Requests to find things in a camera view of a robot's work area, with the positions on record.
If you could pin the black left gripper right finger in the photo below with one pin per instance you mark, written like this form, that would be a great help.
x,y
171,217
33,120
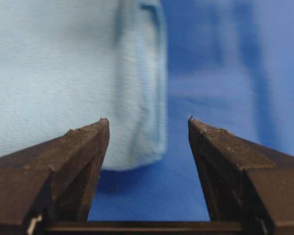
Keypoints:
x,y
243,181

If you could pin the blue table mat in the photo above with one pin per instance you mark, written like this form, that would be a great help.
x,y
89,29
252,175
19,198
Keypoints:
x,y
231,65

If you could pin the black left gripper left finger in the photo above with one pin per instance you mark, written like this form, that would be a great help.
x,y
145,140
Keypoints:
x,y
54,180

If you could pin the light blue towel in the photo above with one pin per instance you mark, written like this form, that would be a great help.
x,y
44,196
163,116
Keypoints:
x,y
65,64

